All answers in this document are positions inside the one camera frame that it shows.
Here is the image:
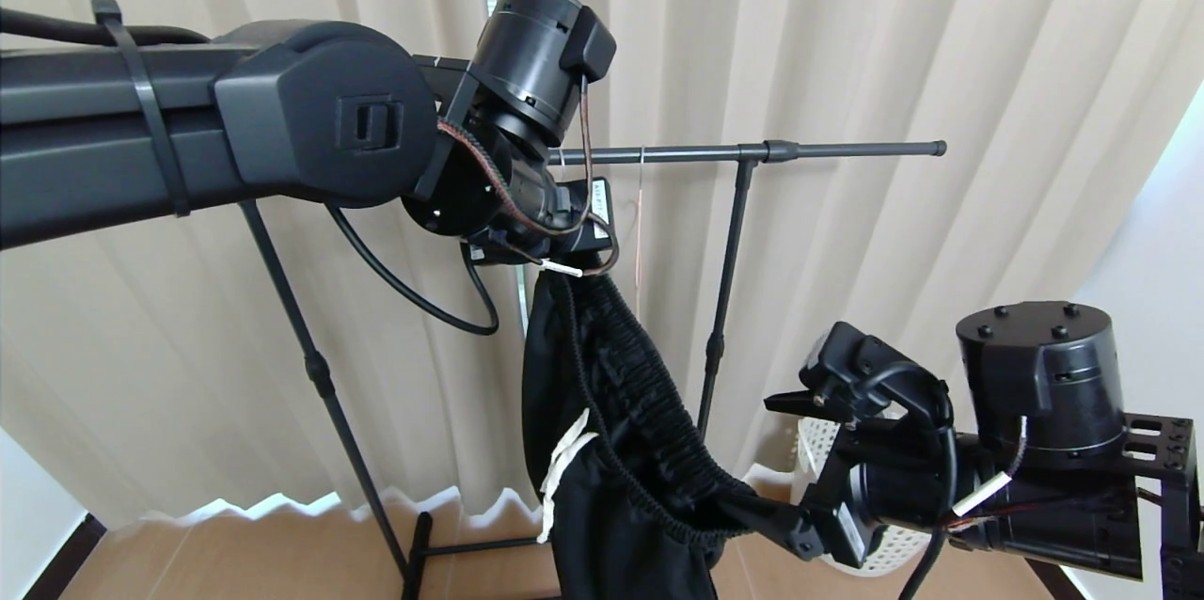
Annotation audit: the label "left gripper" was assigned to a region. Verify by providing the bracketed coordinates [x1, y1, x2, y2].
[498, 157, 619, 275]

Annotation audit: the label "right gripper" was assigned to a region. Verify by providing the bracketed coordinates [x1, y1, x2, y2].
[806, 430, 961, 569]

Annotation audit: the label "black shorts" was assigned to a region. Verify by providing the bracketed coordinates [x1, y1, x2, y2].
[520, 266, 800, 600]

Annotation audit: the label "white laundry basket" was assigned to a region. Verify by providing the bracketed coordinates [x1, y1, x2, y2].
[795, 417, 932, 578]

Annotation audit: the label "black clothes rack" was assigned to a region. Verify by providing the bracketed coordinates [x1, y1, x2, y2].
[240, 139, 946, 600]

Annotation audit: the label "beige curtain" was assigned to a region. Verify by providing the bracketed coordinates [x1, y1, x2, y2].
[0, 0, 1204, 526]

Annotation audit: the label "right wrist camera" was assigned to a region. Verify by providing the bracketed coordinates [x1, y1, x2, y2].
[764, 322, 953, 436]

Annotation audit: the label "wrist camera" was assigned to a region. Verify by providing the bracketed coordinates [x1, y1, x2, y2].
[764, 322, 953, 436]
[562, 6, 619, 82]

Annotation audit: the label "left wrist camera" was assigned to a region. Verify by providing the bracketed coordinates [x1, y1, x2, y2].
[562, 6, 619, 82]

